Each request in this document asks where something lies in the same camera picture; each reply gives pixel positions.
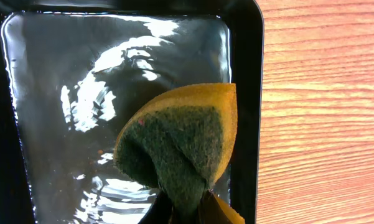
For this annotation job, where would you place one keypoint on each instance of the yellow green scrub sponge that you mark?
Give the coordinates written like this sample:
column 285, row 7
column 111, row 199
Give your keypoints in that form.
column 181, row 142

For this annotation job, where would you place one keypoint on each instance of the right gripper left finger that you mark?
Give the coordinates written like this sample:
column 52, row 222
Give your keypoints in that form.
column 160, row 211

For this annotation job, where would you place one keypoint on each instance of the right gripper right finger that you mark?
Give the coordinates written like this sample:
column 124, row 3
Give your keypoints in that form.
column 210, row 212

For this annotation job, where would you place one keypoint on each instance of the black water tray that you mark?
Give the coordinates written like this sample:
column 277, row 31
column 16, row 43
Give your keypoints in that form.
column 72, row 73

